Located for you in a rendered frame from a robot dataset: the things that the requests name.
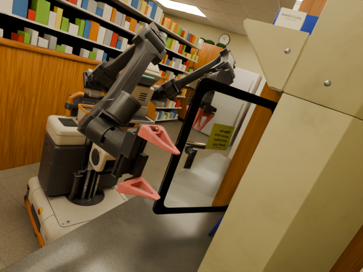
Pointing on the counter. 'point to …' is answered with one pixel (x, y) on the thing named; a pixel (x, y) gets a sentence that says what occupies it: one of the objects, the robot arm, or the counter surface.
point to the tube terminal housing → (304, 162)
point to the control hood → (276, 51)
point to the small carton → (290, 19)
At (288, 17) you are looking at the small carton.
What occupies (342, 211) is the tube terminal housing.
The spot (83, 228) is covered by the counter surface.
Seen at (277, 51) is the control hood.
